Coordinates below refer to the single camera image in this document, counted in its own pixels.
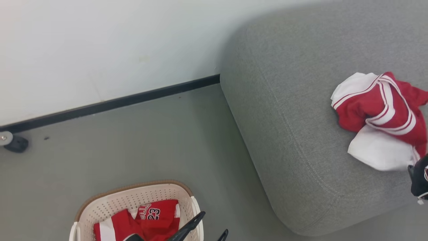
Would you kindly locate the white perforated laundry basket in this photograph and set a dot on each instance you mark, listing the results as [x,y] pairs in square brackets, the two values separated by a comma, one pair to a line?
[133,195]

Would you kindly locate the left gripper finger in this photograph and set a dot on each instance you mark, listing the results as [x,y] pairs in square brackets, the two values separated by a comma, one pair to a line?
[189,227]
[224,236]

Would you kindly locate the black baseboard strip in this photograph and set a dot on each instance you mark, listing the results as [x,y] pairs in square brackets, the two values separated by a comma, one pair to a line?
[110,104]

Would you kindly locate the white and red striped garment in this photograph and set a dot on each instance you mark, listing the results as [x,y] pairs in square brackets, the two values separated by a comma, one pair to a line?
[374,110]

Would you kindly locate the red jersey number 23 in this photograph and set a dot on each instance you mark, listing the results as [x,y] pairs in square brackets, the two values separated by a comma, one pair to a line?
[160,214]

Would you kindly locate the red shorts white stripe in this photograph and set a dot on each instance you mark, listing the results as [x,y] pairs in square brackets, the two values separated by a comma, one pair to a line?
[117,224]

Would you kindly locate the grey fabric sofa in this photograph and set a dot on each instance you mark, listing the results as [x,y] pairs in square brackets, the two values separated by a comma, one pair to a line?
[294,117]

